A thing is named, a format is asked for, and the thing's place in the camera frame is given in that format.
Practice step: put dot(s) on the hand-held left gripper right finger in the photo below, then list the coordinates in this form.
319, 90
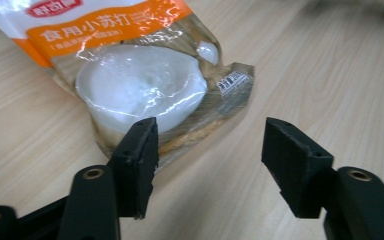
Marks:
300, 173

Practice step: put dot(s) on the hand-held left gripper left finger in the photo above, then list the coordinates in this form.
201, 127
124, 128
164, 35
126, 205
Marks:
133, 170

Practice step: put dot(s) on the orange and clear powder bag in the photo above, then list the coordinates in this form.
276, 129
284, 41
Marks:
130, 73

